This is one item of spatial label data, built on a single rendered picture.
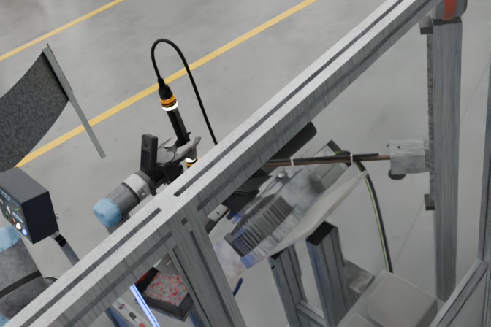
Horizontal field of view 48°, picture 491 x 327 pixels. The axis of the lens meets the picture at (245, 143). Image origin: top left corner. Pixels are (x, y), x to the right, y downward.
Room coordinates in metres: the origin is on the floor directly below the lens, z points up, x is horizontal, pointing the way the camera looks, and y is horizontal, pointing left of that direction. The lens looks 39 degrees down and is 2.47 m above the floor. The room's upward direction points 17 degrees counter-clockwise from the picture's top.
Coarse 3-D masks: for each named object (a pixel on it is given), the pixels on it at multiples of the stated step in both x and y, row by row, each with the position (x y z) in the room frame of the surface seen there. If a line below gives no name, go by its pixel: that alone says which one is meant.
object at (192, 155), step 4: (196, 136) 1.29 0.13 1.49; (192, 140) 1.28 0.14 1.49; (196, 140) 1.28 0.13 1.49; (188, 144) 1.27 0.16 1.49; (192, 144) 1.26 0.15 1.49; (196, 144) 1.27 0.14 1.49; (180, 148) 1.26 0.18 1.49; (184, 148) 1.25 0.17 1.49; (192, 148) 1.25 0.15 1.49; (196, 148) 1.27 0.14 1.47; (180, 152) 1.24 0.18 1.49; (192, 152) 1.26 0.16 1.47; (196, 152) 1.27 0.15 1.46; (188, 156) 1.25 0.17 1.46; (192, 156) 1.26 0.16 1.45; (196, 156) 1.26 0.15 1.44; (192, 160) 1.26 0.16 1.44
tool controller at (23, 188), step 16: (0, 176) 1.73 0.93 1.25; (16, 176) 1.72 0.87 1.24; (0, 192) 1.68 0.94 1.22; (16, 192) 1.61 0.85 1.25; (32, 192) 1.59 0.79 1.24; (48, 192) 1.59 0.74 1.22; (16, 208) 1.57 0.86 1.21; (32, 208) 1.54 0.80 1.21; (48, 208) 1.57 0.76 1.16; (16, 224) 1.60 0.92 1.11; (32, 224) 1.52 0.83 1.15; (48, 224) 1.55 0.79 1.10; (32, 240) 1.51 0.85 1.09
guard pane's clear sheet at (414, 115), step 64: (448, 0) 0.81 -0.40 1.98; (384, 64) 0.70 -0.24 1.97; (448, 64) 0.81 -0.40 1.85; (320, 128) 0.60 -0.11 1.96; (384, 128) 0.69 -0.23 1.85; (448, 128) 0.81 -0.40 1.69; (256, 192) 0.52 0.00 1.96; (320, 192) 0.59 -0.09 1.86; (384, 192) 0.68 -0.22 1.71; (448, 192) 0.82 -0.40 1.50; (256, 256) 0.50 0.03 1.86; (320, 256) 0.57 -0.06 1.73; (384, 256) 0.67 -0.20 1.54; (448, 256) 0.82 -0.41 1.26; (128, 320) 0.39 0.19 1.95; (192, 320) 0.43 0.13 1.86; (256, 320) 0.48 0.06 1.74; (320, 320) 0.55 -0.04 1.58; (384, 320) 0.65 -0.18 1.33
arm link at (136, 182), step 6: (132, 174) 1.20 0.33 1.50; (138, 174) 1.19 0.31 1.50; (126, 180) 1.18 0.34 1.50; (132, 180) 1.17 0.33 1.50; (138, 180) 1.17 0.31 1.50; (144, 180) 1.17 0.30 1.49; (132, 186) 1.15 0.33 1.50; (138, 186) 1.15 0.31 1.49; (144, 186) 1.16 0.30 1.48; (138, 192) 1.14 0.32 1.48; (144, 192) 1.15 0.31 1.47; (150, 192) 1.16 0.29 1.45; (144, 198) 1.15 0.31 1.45
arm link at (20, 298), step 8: (64, 272) 0.94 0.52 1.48; (32, 280) 0.85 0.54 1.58; (40, 280) 0.86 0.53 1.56; (48, 280) 0.88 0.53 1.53; (24, 288) 0.83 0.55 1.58; (32, 288) 0.83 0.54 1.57; (40, 288) 0.84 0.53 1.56; (8, 296) 0.82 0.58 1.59; (16, 296) 0.82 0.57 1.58; (24, 296) 0.82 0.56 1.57; (32, 296) 0.82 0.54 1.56; (0, 304) 0.81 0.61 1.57; (8, 304) 0.81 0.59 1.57; (16, 304) 0.81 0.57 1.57; (24, 304) 0.81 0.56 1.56; (0, 312) 0.81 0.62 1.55; (8, 312) 0.80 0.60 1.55; (16, 312) 0.80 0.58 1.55
